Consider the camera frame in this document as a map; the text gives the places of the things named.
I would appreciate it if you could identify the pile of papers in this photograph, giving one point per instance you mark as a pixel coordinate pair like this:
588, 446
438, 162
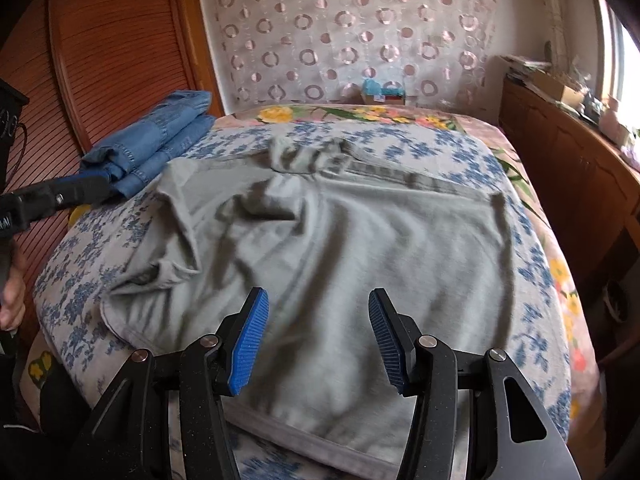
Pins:
522, 66

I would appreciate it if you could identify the circle-patterned curtain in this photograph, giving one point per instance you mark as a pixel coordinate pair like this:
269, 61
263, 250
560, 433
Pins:
300, 60

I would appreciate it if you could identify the wooden cabinet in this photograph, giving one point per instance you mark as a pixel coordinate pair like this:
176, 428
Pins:
560, 170

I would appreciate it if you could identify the assorted small bottles and jars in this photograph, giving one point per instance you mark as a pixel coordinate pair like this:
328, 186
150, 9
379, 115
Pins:
612, 120

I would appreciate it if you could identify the teal cloth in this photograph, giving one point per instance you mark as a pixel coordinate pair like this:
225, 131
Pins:
374, 86

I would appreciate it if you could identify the blue floral blanket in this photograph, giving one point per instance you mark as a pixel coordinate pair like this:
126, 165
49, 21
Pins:
440, 160

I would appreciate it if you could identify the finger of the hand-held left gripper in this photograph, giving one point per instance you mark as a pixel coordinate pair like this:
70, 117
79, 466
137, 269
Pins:
65, 192

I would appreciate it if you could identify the person's dark clothing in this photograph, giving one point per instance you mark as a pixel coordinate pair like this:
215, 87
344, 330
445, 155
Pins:
30, 450

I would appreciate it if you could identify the window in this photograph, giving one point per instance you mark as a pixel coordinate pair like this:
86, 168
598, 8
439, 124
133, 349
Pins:
625, 60

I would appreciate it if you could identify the beige window drape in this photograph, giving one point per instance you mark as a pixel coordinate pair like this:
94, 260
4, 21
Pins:
555, 0

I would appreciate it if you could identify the grey-green pants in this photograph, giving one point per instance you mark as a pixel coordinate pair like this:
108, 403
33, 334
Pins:
325, 240

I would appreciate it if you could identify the folded blue jeans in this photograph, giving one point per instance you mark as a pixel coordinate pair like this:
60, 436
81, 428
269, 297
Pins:
150, 135

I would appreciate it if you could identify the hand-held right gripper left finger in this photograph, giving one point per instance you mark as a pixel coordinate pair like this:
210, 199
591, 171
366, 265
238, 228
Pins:
247, 340

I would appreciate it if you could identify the wooden louvred wardrobe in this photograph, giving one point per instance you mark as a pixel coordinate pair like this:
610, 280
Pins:
115, 35

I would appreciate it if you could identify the open cardboard box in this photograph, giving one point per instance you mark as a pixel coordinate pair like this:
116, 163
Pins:
557, 85

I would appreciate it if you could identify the person's left hand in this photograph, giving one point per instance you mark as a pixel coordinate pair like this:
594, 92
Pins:
12, 300

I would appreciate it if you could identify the small cardboard box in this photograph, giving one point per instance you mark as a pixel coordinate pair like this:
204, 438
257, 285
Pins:
382, 100

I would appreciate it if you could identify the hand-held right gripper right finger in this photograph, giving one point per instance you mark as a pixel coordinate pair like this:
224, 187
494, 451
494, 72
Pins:
387, 340

